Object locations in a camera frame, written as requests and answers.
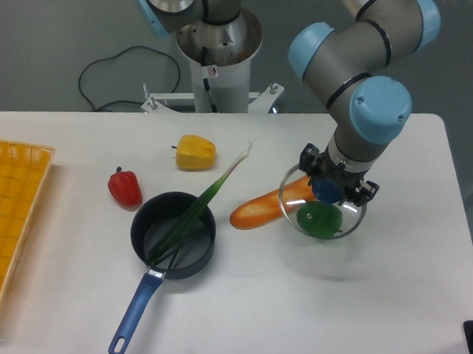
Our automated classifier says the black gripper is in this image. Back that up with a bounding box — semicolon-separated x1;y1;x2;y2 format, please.
298;143;380;205

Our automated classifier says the glass pot lid blue knob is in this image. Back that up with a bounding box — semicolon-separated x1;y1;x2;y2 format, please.
278;164;367;241

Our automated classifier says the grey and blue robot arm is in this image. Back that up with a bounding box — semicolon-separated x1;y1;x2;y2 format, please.
136;0;441;206

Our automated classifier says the green bell pepper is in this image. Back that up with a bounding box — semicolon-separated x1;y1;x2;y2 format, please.
296;201;343;240

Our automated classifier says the baguette bread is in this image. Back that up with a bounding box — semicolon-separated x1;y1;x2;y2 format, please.
229;176;315;230

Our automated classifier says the yellow bell pepper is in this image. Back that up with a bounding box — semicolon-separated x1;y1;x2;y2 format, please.
172;134;216;172

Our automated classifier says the green onion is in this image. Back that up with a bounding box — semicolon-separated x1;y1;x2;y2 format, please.
148;139;256;268

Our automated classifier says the red bell pepper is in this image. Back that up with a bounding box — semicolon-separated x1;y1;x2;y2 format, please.
108;166;143;210

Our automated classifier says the yellow woven basket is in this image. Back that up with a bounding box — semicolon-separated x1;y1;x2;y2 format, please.
0;140;55;305

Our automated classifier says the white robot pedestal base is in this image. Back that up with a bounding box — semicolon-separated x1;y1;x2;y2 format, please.
140;1;291;120

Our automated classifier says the dark pot with blue handle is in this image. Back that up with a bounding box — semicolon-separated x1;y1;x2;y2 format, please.
109;191;216;354

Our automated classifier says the black cable on floor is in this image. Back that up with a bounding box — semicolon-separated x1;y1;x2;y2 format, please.
77;42;183;117

